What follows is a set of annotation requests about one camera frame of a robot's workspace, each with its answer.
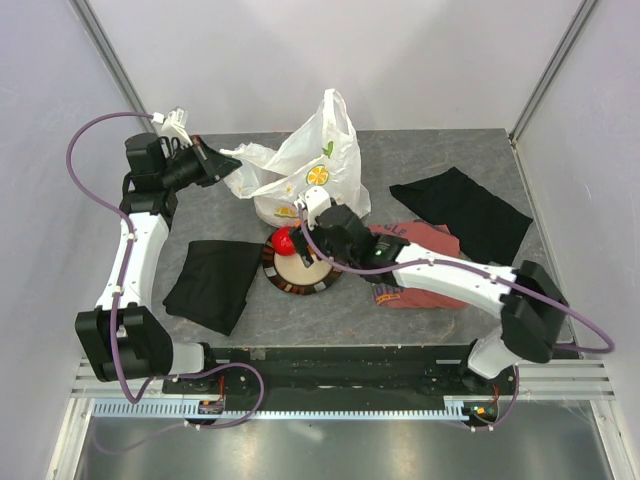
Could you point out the white slotted cable duct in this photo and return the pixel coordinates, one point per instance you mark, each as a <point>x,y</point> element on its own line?
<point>203,408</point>

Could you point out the black folded cloth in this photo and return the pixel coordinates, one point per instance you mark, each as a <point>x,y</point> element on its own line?
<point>489,229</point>
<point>214,282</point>

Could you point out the black folded cloth left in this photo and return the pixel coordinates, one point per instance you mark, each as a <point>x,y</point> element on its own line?
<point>214,282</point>

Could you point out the round brown patterned plate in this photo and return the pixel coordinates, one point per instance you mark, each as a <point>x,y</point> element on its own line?
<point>289,274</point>

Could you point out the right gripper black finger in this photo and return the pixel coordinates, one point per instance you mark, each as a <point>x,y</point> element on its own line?
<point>299,242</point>
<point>307,258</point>

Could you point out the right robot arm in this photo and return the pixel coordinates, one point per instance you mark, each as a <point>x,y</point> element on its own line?
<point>527,302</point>

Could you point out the black folded cloth right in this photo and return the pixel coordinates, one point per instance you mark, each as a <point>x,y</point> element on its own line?
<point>489,229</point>

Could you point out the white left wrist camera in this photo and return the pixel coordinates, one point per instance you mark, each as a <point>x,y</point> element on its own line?
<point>173,125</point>

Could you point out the aluminium frame post right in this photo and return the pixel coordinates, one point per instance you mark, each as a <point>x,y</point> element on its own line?
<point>552,69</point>

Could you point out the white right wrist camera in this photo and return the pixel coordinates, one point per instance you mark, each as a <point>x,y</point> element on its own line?
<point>313,201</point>

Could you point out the red apple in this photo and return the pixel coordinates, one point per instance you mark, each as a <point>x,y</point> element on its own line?
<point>282,242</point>

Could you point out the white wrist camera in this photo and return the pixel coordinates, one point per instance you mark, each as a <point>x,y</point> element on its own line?
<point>173,125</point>
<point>313,201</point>

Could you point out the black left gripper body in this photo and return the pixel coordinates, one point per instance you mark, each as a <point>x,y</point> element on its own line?
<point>190,166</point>

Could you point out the red printed t-shirt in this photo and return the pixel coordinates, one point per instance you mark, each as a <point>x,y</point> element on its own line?
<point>436,238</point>

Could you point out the white plastic bag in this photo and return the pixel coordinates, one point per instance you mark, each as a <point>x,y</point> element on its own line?
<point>323,152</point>

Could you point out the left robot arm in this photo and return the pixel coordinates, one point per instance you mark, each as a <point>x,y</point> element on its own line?
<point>121,334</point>

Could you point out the aluminium frame post left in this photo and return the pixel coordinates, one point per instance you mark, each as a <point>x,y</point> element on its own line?
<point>84,11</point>

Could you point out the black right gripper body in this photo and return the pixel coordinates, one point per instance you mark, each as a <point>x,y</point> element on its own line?
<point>325,248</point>

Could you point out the aluminium frame post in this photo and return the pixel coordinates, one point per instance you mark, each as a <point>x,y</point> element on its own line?
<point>84,11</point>
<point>552,69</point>

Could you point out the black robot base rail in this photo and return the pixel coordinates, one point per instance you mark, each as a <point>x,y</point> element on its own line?
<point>343,378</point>

